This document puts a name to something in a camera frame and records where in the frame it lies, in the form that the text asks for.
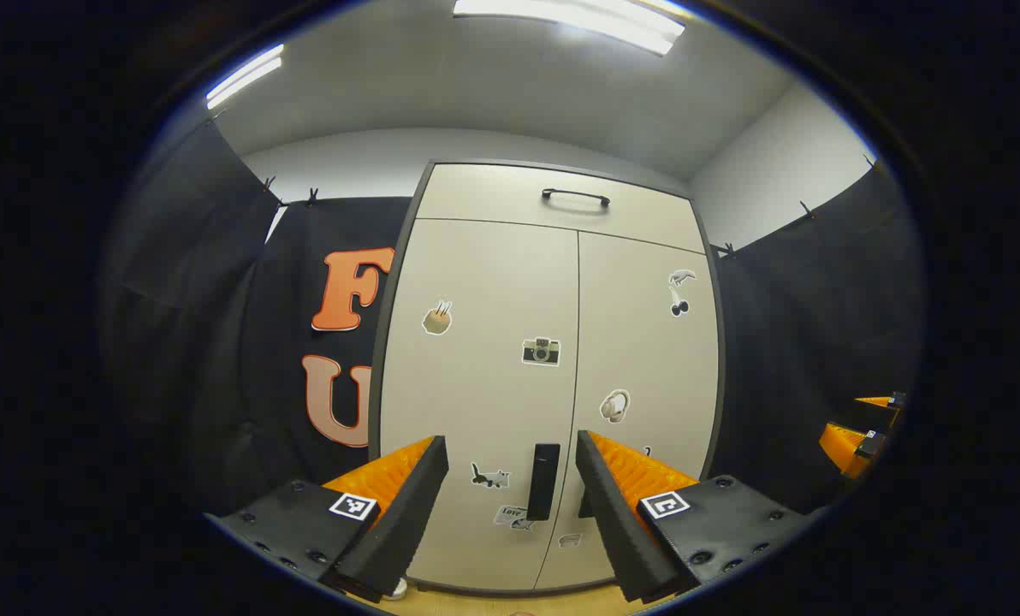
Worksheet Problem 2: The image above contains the white double-door shoe cabinet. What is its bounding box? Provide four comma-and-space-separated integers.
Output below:
367, 158, 726, 595

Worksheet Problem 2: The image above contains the white cabinet drawer front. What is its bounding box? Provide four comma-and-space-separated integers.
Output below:
416, 163, 706, 254

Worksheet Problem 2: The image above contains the long ceiling light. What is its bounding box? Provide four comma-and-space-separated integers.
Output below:
205, 44, 286, 111
453, 0, 687, 57

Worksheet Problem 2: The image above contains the black drawer handle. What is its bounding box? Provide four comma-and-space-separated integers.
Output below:
542, 188, 611, 209

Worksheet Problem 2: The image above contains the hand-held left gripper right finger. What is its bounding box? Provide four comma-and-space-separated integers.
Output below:
575, 429, 821, 605

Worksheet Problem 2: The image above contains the black backdrop cloth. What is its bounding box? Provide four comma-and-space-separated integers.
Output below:
99, 115, 926, 523

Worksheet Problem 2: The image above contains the black left door handle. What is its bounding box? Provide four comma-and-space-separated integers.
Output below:
527, 443, 561, 521

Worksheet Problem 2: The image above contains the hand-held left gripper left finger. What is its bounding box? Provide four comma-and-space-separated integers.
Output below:
205, 435, 450, 604

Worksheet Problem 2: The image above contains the white cabinet door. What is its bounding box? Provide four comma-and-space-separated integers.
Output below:
379, 218, 579, 591
534, 231, 721, 591

